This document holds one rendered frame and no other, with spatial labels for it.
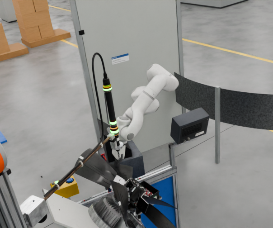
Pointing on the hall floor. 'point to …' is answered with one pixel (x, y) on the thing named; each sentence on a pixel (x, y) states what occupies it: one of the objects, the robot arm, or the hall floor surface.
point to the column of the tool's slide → (3, 202)
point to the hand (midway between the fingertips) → (117, 163)
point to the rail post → (176, 201)
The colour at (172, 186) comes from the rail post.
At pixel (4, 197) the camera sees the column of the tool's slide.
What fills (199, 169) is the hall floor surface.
